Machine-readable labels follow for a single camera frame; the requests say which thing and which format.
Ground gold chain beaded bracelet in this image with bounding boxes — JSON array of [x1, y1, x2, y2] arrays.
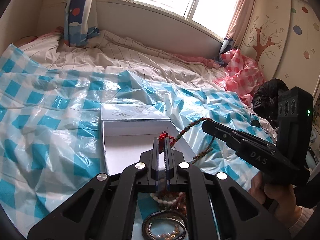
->
[[172, 116, 216, 165]]

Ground white Meltykiss jewelry box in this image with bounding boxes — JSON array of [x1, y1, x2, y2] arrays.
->
[[100, 103, 198, 176]]

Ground right hand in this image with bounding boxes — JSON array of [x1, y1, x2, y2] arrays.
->
[[248, 172, 302, 229]]

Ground black plastic bag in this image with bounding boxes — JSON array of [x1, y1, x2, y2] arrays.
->
[[252, 79, 289, 129]]

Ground red checkered plastic bag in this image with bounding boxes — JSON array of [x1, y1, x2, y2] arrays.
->
[[214, 49, 265, 107]]

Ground blue checkered plastic sheet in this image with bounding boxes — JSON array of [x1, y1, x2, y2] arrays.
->
[[1, 45, 274, 236]]

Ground wardrobe with tree decal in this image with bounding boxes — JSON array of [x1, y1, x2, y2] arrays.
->
[[240, 0, 319, 94]]

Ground beige striped bedsheet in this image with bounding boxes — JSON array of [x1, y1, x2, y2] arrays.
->
[[20, 30, 226, 88]]

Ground white headboard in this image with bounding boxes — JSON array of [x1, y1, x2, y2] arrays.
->
[[97, 1, 221, 59]]

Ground pink curtain right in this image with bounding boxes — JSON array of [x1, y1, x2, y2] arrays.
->
[[215, 0, 258, 66]]

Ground blue cartoon curtain left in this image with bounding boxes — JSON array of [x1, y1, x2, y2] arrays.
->
[[64, 0, 100, 47]]

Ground white bead bracelet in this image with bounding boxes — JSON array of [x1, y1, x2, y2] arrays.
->
[[149, 177, 186, 208]]

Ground black cord bracelet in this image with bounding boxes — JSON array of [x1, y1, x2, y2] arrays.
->
[[141, 209, 188, 240]]

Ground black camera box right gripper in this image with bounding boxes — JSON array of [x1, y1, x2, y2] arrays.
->
[[276, 86, 313, 166]]

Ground pearl and gold charm bracelet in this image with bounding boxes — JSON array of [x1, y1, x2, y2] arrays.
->
[[152, 224, 183, 240]]

